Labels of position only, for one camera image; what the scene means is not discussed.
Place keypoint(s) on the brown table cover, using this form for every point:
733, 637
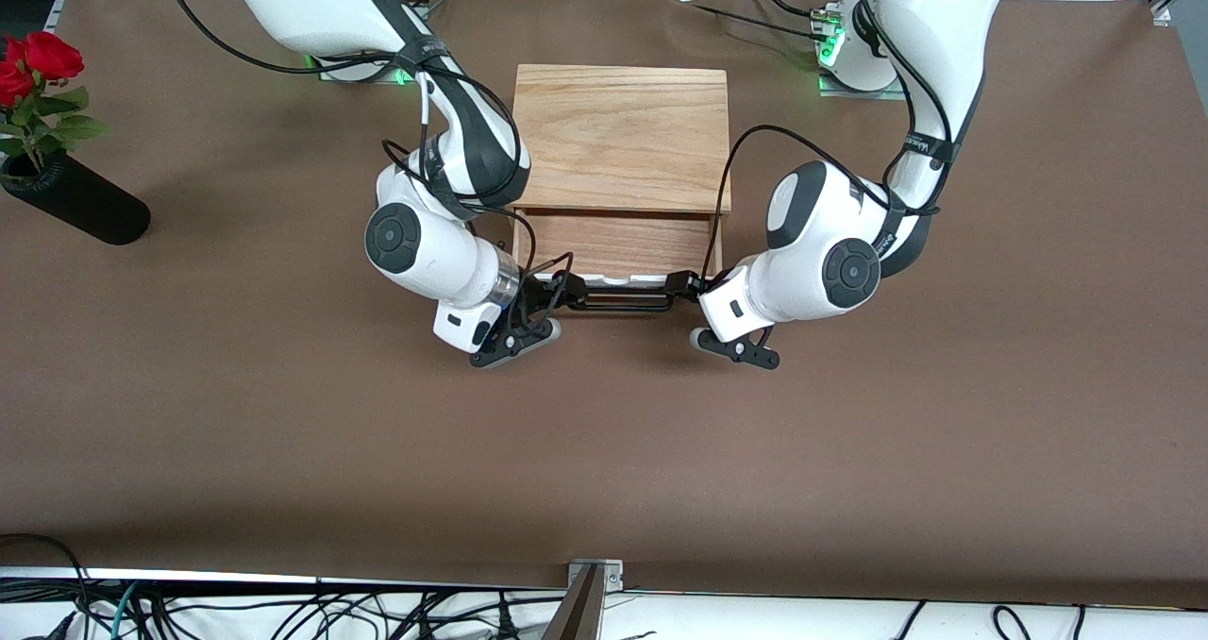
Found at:
604, 432

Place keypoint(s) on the wooden drawer cabinet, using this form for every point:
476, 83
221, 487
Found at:
623, 135

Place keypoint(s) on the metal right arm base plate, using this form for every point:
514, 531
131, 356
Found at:
401, 75

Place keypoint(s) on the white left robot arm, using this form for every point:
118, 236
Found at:
944, 26

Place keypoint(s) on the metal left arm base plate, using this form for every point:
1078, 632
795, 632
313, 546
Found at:
840, 88

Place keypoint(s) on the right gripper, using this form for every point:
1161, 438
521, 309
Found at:
540, 293

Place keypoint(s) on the red roses with green leaves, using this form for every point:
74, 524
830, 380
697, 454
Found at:
42, 64

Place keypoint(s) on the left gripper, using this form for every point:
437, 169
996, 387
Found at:
687, 285

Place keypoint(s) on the metal bracket with dark post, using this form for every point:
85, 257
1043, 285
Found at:
590, 593

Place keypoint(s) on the black cylindrical vase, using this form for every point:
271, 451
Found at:
85, 206

